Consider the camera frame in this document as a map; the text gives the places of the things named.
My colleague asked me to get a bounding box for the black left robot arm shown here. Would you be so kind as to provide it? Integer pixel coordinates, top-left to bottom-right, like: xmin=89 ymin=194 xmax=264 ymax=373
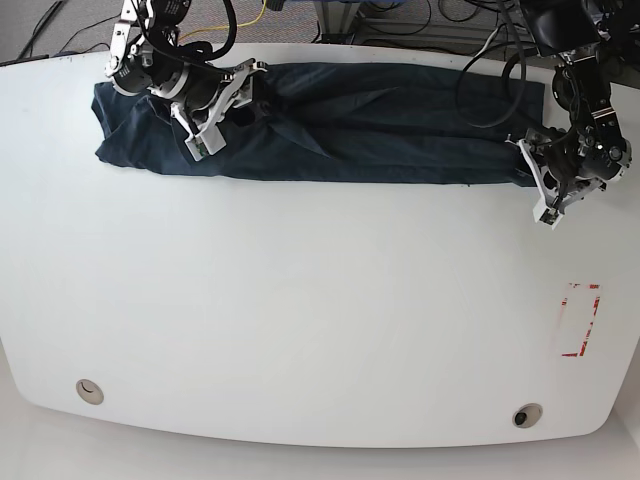
xmin=518 ymin=1 xmax=632 ymax=226

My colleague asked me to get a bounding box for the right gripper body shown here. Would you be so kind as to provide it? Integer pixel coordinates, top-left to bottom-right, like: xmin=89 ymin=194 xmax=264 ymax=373
xmin=150 ymin=58 xmax=268 ymax=136

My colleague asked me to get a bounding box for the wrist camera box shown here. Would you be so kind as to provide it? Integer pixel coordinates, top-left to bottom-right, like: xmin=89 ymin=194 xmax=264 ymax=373
xmin=533 ymin=201 xmax=564 ymax=230
xmin=184 ymin=126 xmax=227 ymax=162

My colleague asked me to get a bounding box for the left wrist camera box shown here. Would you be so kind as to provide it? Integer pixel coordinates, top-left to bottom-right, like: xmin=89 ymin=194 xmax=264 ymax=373
xmin=533 ymin=201 xmax=564 ymax=230

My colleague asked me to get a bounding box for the red tape rectangle marking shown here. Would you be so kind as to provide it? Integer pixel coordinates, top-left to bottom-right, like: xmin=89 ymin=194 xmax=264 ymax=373
xmin=555 ymin=283 xmax=602 ymax=358

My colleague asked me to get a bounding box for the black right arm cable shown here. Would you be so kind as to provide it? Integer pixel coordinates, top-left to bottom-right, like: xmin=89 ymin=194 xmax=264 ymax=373
xmin=134 ymin=0 xmax=239 ymax=66

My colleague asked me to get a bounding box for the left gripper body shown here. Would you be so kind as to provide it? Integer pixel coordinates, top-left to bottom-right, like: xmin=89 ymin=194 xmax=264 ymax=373
xmin=506 ymin=127 xmax=607 ymax=210

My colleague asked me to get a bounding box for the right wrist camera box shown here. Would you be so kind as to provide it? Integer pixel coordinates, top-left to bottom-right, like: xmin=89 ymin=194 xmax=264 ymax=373
xmin=184 ymin=126 xmax=227 ymax=162

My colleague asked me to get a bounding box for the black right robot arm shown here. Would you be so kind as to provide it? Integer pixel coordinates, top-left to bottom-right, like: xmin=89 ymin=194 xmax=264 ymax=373
xmin=105 ymin=1 xmax=275 ymax=138

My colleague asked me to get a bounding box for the table cable grommet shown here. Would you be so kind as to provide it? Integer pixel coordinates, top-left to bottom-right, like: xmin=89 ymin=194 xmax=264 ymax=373
xmin=76 ymin=379 xmax=104 ymax=406
xmin=512 ymin=403 xmax=543 ymax=429

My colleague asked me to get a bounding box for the dark navy t-shirt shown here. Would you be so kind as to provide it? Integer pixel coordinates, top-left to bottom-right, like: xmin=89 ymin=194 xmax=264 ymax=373
xmin=92 ymin=63 xmax=544 ymax=187

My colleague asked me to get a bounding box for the right table cable grommet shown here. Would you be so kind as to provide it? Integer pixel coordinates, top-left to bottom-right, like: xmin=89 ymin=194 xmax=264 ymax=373
xmin=512 ymin=403 xmax=543 ymax=429

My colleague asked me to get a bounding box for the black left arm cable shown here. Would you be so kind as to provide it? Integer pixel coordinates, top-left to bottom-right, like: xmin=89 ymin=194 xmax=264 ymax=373
xmin=454 ymin=0 xmax=531 ymax=131

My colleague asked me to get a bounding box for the yellow cable on floor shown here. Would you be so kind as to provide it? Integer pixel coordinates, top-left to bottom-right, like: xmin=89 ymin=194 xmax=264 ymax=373
xmin=179 ymin=0 xmax=266 ymax=44

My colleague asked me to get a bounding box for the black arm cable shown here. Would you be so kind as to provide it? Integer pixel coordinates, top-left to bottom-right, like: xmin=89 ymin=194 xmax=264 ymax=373
xmin=454 ymin=0 xmax=531 ymax=131
xmin=134 ymin=0 xmax=239 ymax=66

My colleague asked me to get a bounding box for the left table cable grommet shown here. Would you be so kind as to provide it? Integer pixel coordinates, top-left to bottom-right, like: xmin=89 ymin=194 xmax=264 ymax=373
xmin=76 ymin=379 xmax=104 ymax=406

